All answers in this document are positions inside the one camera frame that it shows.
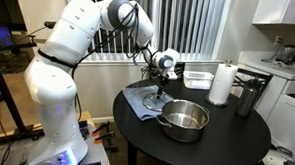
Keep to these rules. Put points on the black coffee maker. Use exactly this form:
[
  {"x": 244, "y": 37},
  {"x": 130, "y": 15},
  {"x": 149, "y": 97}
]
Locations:
[{"x": 289, "y": 53}]

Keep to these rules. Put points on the white vertical window blinds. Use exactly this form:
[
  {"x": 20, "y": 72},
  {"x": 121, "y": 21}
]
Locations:
[{"x": 190, "y": 27}]

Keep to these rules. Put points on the steel tumbler bottle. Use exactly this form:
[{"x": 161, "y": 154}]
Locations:
[{"x": 247, "y": 100}]

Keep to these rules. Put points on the white kitchen counter cabinet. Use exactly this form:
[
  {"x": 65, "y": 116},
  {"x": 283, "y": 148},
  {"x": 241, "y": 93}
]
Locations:
[{"x": 286, "y": 108}]

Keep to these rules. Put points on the white plastic basket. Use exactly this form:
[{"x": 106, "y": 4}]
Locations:
[{"x": 197, "y": 79}]

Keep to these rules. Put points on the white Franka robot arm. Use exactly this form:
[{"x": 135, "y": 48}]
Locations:
[{"x": 60, "y": 88}]

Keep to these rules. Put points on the white paper towel roll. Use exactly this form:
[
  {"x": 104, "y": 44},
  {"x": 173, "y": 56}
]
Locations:
[{"x": 222, "y": 84}]

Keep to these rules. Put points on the white upper kitchen cabinet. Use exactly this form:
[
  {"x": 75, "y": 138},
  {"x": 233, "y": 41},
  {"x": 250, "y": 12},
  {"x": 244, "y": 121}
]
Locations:
[{"x": 280, "y": 11}]

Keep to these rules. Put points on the blue cloth towel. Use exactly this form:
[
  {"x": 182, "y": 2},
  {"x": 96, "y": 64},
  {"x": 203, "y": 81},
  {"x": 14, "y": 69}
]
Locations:
[{"x": 135, "y": 98}]

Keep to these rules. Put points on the black monitor stand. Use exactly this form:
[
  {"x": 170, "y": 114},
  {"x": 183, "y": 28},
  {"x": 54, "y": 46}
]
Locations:
[{"x": 6, "y": 96}]

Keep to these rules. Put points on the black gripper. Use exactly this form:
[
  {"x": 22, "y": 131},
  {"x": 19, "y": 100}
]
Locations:
[{"x": 161, "y": 80}]

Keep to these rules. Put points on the white wall outlet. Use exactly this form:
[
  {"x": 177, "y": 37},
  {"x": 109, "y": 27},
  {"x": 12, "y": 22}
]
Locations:
[{"x": 278, "y": 40}]

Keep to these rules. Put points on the robot mounting platform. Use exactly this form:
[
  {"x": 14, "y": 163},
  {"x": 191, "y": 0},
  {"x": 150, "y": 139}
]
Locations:
[{"x": 97, "y": 153}]

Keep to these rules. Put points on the round glass pot lid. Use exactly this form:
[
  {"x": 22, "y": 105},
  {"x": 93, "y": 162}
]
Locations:
[{"x": 153, "y": 102}]

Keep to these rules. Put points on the stainless steel pot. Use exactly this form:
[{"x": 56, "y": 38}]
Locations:
[{"x": 184, "y": 127}]

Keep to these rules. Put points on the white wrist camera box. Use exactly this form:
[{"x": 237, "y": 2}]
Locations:
[{"x": 172, "y": 76}]

